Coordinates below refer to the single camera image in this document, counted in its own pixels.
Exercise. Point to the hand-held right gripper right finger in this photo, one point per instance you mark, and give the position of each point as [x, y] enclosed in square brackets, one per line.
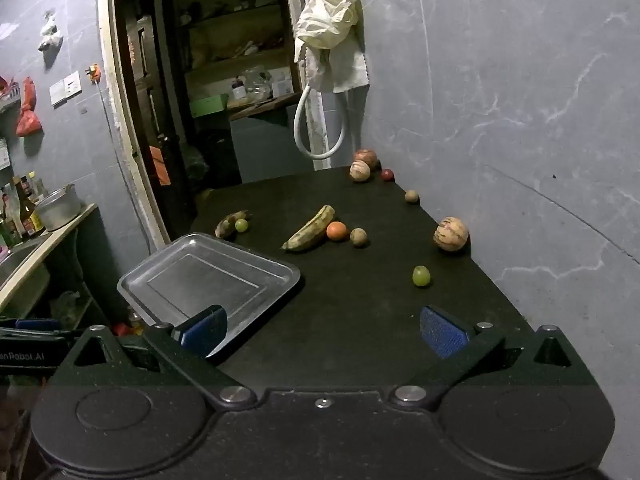
[442, 332]

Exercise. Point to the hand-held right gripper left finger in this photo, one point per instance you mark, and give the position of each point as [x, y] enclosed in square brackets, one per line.
[204, 332]

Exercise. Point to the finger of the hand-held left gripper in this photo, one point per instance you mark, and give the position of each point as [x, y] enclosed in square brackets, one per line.
[37, 324]

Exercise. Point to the green grape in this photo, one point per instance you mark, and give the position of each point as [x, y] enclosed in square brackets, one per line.
[421, 276]
[241, 225]

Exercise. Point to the striped pepino melon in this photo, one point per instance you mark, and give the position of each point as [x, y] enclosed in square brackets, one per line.
[450, 234]
[359, 171]

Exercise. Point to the small spotted banana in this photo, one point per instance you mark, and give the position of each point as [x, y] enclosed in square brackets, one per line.
[225, 226]

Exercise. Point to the small brown round fruit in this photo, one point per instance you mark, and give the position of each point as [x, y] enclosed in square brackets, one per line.
[358, 237]
[411, 196]

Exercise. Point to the orange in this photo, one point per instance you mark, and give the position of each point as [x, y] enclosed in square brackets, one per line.
[337, 231]

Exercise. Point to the large yellow banana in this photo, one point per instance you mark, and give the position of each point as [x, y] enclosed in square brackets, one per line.
[310, 230]

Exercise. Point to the small red fruit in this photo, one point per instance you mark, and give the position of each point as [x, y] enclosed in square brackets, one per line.
[387, 175]

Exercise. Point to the metal sink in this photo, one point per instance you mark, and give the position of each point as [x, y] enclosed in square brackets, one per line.
[15, 260]

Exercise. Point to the group of sauce bottles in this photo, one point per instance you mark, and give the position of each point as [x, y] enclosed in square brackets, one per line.
[20, 215]

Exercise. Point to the metal cooking pot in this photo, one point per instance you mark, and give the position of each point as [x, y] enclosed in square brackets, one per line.
[57, 210]

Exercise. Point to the orange bag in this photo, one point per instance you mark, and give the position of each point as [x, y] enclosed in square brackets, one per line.
[159, 165]

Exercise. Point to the reddish apple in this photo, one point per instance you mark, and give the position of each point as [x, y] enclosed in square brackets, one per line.
[368, 155]

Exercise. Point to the red plastic bag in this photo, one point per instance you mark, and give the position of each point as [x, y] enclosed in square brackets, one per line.
[27, 120]

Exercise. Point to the green box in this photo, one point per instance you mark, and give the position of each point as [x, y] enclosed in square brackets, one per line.
[207, 106]

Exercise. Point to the glass jar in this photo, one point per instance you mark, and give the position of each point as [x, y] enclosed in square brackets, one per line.
[258, 89]

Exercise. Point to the dark wooden door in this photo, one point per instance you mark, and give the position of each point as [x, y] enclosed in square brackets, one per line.
[145, 85]

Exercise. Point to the small white box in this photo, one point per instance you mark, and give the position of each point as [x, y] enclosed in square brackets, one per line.
[281, 82]

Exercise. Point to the wooden shelf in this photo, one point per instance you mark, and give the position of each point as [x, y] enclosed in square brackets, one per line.
[235, 55]

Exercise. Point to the white hanging plastic bag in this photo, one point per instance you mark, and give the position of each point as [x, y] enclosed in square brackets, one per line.
[50, 32]

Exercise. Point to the cream hanging cloth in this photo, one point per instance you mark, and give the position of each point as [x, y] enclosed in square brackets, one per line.
[327, 25]

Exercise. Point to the white wall switch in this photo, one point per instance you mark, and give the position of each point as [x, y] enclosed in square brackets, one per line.
[65, 88]

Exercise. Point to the orange wall plug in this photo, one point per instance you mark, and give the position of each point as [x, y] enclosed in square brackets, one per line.
[94, 72]

